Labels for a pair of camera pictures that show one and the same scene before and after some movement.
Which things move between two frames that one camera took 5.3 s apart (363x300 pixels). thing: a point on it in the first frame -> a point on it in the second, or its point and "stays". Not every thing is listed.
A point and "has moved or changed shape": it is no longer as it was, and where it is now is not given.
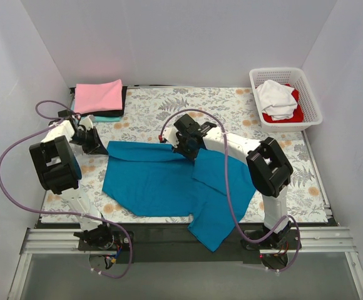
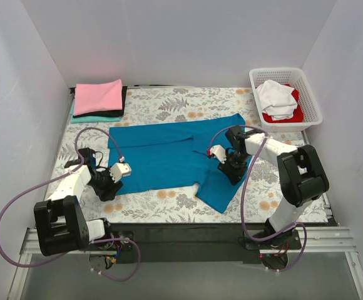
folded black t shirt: x=107 y=113 stays
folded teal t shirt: x=102 y=119 stays
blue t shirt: x=149 y=180 has moved or changed shape
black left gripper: x=91 y=141 -> x=107 y=189
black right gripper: x=185 y=149 -> x=232 y=172
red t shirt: x=297 y=115 stays
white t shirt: x=276 y=100 stays
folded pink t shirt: x=106 y=96 stays
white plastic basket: x=296 y=78 stays
